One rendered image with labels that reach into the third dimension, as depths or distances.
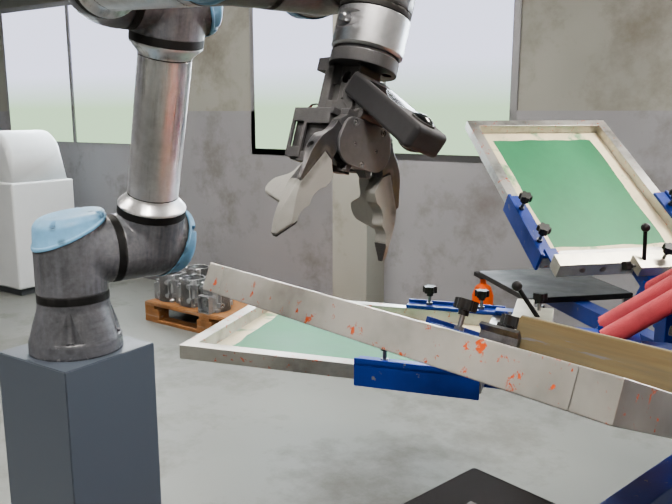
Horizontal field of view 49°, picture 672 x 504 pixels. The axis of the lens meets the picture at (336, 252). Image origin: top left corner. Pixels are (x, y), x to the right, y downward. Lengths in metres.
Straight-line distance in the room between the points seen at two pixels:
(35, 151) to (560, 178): 5.18
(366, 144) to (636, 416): 0.35
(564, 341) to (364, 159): 0.68
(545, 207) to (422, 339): 1.95
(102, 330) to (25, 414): 0.19
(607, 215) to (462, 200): 2.63
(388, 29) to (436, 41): 4.56
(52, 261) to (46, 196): 5.77
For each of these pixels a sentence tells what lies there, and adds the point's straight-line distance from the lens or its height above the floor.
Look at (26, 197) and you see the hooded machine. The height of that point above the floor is 0.86.
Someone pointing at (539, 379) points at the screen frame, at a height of 1.37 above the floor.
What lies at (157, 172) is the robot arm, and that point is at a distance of 1.24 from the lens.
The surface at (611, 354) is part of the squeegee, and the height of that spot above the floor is 1.21.
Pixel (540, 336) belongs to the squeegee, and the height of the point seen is 1.20.
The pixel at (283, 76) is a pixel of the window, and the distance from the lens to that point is 6.00.
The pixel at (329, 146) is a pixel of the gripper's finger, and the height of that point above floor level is 1.56.
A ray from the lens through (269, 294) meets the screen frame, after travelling 0.88.
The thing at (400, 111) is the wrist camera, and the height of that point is 1.59.
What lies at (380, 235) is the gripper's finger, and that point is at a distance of 0.78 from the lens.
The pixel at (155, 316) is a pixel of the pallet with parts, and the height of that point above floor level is 0.05.
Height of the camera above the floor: 1.59
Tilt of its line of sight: 11 degrees down
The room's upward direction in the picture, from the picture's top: straight up
